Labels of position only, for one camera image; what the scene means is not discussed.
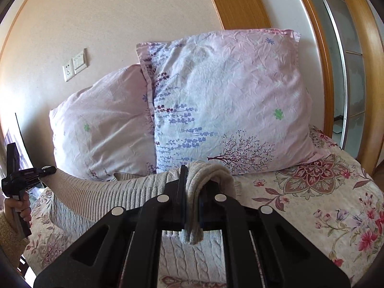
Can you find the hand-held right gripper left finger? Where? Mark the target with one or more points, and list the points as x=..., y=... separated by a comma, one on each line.
x=182, y=186

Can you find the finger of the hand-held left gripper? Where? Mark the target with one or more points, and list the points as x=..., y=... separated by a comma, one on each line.
x=39, y=174

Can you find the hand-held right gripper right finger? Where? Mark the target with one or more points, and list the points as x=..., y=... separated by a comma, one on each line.
x=204, y=210

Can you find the beige knitted sweater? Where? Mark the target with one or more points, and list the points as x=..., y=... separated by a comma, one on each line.
x=129, y=189

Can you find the person's left forearm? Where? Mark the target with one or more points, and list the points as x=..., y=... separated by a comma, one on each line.
x=7, y=234

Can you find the person's left hand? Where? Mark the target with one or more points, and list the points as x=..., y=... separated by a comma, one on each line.
x=18, y=205

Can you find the dark flat screen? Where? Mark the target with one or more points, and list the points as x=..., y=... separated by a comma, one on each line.
x=21, y=144

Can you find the small pink floral pillow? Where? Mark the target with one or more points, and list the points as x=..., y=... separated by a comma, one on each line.
x=105, y=126

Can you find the floral bed sheet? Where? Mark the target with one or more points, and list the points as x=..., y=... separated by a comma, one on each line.
x=300, y=216

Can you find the large pink floral pillow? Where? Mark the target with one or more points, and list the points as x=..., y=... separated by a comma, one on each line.
x=228, y=102

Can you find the wooden headboard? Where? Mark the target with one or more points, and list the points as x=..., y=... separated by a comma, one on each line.
x=240, y=3

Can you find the wooden framed sliding door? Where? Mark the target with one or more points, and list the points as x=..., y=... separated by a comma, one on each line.
x=351, y=66

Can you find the white wall socket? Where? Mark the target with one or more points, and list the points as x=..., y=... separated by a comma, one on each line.
x=68, y=70

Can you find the white wall switch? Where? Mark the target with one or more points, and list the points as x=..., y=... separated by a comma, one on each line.
x=79, y=62

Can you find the wooden door frame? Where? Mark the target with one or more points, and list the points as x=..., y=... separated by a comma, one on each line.
x=21, y=3

